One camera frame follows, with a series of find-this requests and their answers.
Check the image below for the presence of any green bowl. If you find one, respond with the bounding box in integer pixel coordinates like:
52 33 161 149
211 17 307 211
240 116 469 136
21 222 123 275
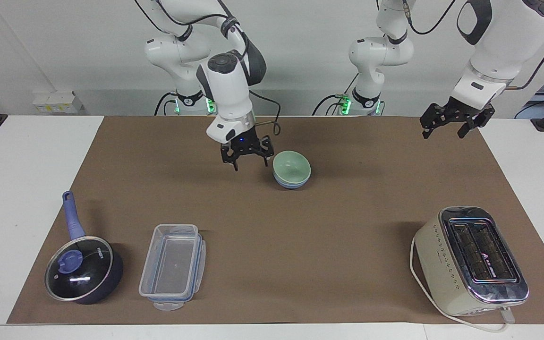
272 150 312 183

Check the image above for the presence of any blue bowl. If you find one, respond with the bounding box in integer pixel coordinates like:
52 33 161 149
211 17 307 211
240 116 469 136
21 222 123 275
273 174 310 190

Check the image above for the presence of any white wall socket box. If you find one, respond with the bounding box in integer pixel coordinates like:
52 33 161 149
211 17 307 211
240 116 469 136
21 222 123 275
32 91 84 114

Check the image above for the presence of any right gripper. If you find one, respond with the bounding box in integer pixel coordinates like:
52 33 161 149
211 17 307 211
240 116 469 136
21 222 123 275
221 128 273 172

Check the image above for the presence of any white toaster cable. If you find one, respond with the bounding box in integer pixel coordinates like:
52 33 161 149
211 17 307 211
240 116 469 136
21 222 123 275
409 235 516 334

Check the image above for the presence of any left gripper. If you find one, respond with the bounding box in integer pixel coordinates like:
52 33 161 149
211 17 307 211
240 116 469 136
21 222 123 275
419 96 496 140

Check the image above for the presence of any dark blue saucepan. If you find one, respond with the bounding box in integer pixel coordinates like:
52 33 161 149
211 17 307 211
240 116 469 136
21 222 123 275
44 190 124 306

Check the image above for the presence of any cream toaster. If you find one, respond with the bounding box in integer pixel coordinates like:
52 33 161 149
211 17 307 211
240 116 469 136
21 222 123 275
413 205 530 317

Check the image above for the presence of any glass saucepan lid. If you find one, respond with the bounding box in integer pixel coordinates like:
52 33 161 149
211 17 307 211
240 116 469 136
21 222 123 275
44 236 114 302

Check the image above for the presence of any black cable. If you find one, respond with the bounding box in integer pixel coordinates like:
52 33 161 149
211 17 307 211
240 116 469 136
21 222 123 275
313 72 360 117
153 92 179 117
402 0 458 36
249 89 281 136
135 0 235 30
506 18 544 91

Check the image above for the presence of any clear plastic container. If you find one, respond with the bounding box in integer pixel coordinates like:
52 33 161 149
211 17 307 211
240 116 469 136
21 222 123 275
138 223 207 311

